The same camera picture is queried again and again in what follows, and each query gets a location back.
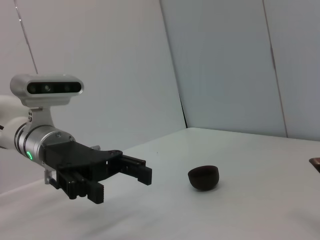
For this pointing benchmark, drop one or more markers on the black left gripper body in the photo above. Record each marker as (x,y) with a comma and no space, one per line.
(75,157)

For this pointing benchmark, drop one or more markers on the dark brown teacup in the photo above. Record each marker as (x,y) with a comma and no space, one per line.
(204,178)

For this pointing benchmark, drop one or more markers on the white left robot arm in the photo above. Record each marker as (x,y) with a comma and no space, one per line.
(12,136)

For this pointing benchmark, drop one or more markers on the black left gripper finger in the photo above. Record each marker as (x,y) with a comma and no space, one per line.
(95,192)
(142,172)

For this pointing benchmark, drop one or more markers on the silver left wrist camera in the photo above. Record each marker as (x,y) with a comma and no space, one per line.
(50,87)

